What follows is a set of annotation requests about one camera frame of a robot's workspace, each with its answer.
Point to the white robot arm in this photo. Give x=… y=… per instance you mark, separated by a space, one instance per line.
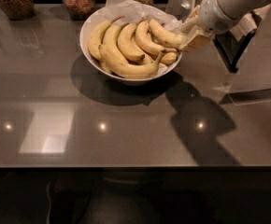
x=236 y=9

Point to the clear acrylic sign stand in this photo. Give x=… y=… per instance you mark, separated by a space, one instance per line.
x=183 y=0

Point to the white paper bowl liner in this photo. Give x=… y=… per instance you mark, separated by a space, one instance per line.
x=133 y=11

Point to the small banana under right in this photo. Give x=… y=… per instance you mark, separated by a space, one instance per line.
x=168 y=58

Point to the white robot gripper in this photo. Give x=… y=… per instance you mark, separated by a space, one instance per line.
x=217 y=13

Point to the yellow banana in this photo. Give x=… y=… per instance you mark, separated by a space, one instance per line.
x=144 y=41
x=96 y=36
x=127 y=70
x=110 y=40
x=127 y=47
x=165 y=37

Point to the white ceramic bowl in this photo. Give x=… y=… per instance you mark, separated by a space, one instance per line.
x=98 y=17

